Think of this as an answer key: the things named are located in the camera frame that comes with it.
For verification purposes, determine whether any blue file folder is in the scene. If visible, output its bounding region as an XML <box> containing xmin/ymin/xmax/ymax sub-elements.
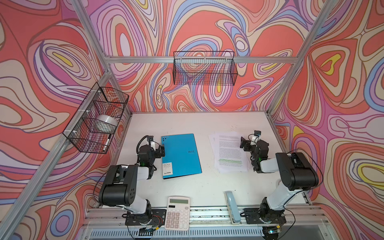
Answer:
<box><xmin>162</xmin><ymin>134</ymin><xmax>202</xmax><ymax>179</ymax></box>

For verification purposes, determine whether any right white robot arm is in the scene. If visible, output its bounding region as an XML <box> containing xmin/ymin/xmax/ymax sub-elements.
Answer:
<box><xmin>240</xmin><ymin>136</ymin><xmax>320</xmax><ymax>215</ymax></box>

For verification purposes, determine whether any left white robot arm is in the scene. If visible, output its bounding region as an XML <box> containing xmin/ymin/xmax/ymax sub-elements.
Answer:
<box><xmin>98</xmin><ymin>145</ymin><xmax>165</xmax><ymax>219</ymax></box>

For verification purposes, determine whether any stack of printed papers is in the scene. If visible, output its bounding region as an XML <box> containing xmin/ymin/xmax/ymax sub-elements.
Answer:
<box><xmin>209</xmin><ymin>132</ymin><xmax>249</xmax><ymax>174</ymax></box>

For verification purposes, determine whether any white marker in basket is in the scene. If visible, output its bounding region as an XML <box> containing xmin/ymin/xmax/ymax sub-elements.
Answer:
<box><xmin>103</xmin><ymin>139</ymin><xmax>110</xmax><ymax>152</ymax></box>

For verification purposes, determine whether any white tape roll in basket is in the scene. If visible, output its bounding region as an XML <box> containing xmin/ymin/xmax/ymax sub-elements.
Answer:
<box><xmin>95</xmin><ymin>115</ymin><xmax>118</xmax><ymax>134</ymax></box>

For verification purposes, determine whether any white desk calculator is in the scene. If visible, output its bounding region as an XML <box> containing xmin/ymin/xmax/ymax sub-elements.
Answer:
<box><xmin>165</xmin><ymin>196</ymin><xmax>191</xmax><ymax>232</ymax></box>

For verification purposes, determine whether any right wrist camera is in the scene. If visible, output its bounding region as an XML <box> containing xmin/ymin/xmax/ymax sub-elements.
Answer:
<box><xmin>254</xmin><ymin>130</ymin><xmax>262</xmax><ymax>142</ymax></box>

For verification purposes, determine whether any black wire basket left wall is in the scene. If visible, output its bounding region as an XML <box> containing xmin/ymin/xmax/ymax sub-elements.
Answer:
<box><xmin>63</xmin><ymin>83</ymin><xmax>129</xmax><ymax>154</ymax></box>

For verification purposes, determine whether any black wire basket wall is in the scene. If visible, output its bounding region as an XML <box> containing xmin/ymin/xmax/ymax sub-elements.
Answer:
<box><xmin>63</xmin><ymin>83</ymin><xmax>129</xmax><ymax>154</ymax></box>
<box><xmin>173</xmin><ymin>50</ymin><xmax>238</xmax><ymax>86</ymax></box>

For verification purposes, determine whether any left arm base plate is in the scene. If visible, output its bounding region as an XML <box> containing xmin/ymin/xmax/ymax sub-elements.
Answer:
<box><xmin>122</xmin><ymin>209</ymin><xmax>167</xmax><ymax>227</ymax></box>

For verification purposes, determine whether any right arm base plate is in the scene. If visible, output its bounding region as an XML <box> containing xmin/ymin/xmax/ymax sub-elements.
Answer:
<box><xmin>241</xmin><ymin>208</ymin><xmax>287</xmax><ymax>225</ymax></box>

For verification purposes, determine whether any black wire basket back wall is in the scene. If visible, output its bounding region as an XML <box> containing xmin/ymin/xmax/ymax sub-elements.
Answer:
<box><xmin>173</xmin><ymin>50</ymin><xmax>238</xmax><ymax>86</ymax></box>

